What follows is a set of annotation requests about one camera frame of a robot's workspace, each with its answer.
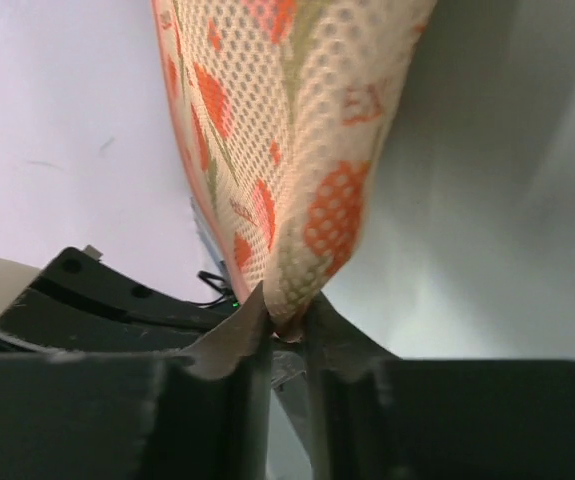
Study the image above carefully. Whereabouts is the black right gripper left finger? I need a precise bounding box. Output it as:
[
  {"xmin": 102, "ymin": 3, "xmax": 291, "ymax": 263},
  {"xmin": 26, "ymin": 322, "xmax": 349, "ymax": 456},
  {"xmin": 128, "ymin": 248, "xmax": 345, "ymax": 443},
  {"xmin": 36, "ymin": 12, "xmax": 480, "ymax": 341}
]
[{"xmin": 0, "ymin": 290, "xmax": 271, "ymax": 479}]

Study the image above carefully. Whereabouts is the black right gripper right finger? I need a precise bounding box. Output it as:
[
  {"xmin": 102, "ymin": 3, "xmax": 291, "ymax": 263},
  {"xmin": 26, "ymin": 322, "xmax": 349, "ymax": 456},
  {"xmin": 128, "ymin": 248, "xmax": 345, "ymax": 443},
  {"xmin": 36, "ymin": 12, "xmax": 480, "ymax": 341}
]
[{"xmin": 303, "ymin": 297, "xmax": 575, "ymax": 479}]

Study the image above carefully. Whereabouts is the pink floral mesh laundry bag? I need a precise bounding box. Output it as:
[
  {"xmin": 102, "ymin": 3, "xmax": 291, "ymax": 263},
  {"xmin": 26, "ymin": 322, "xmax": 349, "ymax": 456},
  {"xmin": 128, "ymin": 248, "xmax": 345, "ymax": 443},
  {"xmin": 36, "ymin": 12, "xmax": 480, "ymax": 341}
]
[{"xmin": 152, "ymin": 1, "xmax": 435, "ymax": 341}]

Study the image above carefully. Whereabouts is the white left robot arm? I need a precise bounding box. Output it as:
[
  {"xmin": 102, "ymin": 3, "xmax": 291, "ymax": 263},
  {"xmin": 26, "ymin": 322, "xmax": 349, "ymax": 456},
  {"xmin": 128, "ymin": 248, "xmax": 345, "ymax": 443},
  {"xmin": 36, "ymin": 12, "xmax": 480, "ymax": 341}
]
[{"xmin": 0, "ymin": 247, "xmax": 239, "ymax": 352}]

